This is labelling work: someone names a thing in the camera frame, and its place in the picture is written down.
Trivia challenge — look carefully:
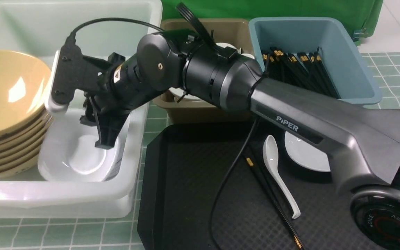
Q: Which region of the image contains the brown plastic spoon bin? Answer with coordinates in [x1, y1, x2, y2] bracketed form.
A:
[153, 18, 254, 124]

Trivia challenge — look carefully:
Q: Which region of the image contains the white square dish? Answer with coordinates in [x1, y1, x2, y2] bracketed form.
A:
[284, 132, 331, 173]

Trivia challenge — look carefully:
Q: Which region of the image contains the stack of white dishes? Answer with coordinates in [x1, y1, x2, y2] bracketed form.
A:
[38, 90, 129, 182]

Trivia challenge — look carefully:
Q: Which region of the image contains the black chopstick gold band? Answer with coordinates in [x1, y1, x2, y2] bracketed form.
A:
[243, 156, 305, 250]

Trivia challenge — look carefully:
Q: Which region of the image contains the pile of white spoons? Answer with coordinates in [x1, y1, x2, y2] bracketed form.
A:
[169, 42, 255, 103]

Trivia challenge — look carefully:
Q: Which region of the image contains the large white plastic tub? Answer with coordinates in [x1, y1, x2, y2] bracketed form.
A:
[0, 0, 163, 218]

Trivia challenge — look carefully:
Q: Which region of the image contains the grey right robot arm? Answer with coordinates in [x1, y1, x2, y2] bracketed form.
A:
[80, 30, 400, 250]

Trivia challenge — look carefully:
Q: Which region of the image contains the bundle of black chopsticks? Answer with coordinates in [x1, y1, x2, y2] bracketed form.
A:
[262, 47, 340, 99]

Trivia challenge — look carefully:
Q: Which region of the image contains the blue plastic chopstick bin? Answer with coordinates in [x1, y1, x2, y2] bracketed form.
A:
[249, 16, 382, 105]

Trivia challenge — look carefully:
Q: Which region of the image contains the white ceramic soup spoon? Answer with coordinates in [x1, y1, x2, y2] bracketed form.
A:
[262, 135, 301, 220]

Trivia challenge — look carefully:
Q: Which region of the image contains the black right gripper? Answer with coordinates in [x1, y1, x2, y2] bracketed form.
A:
[80, 53, 143, 149]

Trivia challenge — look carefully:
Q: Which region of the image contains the green cloth backdrop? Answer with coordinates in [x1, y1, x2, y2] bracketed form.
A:
[162, 0, 383, 39]

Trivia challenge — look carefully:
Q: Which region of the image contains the black plastic serving tray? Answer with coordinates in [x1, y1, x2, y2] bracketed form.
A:
[137, 120, 400, 250]

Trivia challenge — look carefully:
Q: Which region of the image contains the stack of tan bowls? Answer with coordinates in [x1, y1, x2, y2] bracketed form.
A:
[0, 50, 53, 178]

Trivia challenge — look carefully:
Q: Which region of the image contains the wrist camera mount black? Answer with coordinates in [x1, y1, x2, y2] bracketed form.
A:
[51, 41, 112, 106]

